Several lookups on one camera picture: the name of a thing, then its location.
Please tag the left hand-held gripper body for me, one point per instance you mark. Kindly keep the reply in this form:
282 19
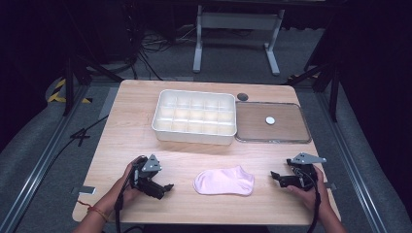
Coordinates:
145 171

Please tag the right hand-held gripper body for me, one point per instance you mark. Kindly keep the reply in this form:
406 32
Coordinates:
304 171

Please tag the pink sock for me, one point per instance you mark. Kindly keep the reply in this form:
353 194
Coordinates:
223 182

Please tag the white divided storage box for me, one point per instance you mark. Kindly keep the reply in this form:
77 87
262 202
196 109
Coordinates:
194 116

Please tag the person's left hand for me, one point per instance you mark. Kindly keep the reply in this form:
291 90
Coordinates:
129 191

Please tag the person's right hand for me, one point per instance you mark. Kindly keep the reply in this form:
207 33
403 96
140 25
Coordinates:
311 197

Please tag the grey tape strip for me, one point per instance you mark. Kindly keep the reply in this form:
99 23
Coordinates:
85 190
331 185

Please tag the clear lid with white knob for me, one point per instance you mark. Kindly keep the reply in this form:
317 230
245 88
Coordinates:
285 127

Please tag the dark round table grommet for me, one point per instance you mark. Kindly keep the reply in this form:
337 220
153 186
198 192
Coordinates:
242 96

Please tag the black tripod stand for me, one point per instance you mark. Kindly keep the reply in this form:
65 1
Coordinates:
68 84
333 87

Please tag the aluminium floor rail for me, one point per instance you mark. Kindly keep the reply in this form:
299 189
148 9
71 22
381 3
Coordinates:
353 168
39 168

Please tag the white metal desk frame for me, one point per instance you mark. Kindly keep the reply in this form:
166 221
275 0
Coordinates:
238 21

